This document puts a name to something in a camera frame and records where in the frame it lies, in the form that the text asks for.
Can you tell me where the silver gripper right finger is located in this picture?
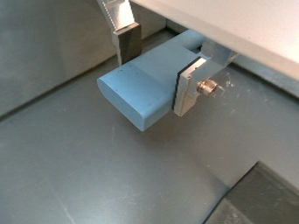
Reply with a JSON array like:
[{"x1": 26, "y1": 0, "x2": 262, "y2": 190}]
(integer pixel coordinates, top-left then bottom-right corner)
[{"x1": 172, "y1": 38, "x2": 236, "y2": 116}]

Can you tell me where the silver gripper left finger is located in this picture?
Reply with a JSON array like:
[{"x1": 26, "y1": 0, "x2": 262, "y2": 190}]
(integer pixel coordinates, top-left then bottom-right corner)
[{"x1": 97, "y1": 0, "x2": 141, "y2": 65}]

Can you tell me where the light blue square-circle object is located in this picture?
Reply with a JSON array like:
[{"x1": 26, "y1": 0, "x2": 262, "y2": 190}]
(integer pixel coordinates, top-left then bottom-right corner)
[{"x1": 97, "y1": 30, "x2": 204, "y2": 131}]

